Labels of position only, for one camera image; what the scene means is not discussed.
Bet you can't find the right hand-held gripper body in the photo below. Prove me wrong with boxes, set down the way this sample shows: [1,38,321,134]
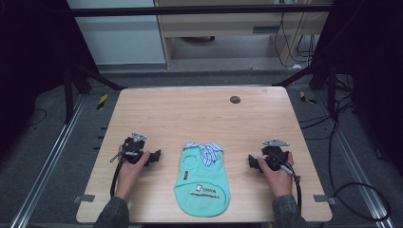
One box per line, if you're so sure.
[260,138,296,176]

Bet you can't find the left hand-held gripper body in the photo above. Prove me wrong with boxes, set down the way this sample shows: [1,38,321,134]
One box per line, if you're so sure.
[109,131,150,165]

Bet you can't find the person's right hand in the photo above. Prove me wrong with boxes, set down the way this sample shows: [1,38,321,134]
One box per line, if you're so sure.
[257,151,295,200]

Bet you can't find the person's left hand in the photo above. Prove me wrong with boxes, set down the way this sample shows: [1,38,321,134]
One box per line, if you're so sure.
[114,144,152,203]

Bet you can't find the yellow black striped tape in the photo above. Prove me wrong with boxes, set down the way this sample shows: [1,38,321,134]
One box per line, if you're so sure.
[96,93,109,111]
[299,90,317,105]

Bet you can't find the teal pet shirt striped collar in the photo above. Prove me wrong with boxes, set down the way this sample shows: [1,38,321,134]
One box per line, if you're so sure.
[173,142,232,219]

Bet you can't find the black metal stand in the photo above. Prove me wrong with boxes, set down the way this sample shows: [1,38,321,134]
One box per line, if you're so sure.
[274,60,353,120]
[62,60,127,124]

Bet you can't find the white cabinet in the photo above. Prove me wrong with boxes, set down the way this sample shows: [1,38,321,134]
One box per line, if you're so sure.
[67,0,166,66]

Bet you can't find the light wooden desk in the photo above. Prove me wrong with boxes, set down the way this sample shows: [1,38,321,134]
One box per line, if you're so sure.
[154,0,334,69]

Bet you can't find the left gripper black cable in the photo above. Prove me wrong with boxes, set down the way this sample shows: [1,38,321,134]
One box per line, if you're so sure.
[109,158,125,200]

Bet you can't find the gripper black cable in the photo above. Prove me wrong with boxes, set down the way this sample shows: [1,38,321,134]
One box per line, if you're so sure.
[109,158,125,200]
[284,164,303,211]

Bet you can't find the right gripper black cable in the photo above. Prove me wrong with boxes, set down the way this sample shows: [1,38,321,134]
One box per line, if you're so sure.
[284,164,303,211]

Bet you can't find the grey metal table bracket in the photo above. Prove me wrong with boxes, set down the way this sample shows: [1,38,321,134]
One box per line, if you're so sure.
[313,194,337,205]
[72,194,96,203]

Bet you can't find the aluminium floor rail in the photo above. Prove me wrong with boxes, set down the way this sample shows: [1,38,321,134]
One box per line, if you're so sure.
[312,89,395,228]
[9,94,87,228]

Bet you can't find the black floor cable loop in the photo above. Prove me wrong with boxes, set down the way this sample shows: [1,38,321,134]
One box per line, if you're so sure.
[327,94,392,222]

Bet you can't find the thin black floor cable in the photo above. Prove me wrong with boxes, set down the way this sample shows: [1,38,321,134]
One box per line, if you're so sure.
[27,107,48,128]

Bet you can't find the black hanging desk cables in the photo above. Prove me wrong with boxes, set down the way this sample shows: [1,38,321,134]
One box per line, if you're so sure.
[274,12,317,69]

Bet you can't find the black horizontal frame bar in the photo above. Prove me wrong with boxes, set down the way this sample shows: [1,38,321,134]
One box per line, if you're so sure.
[65,4,334,17]

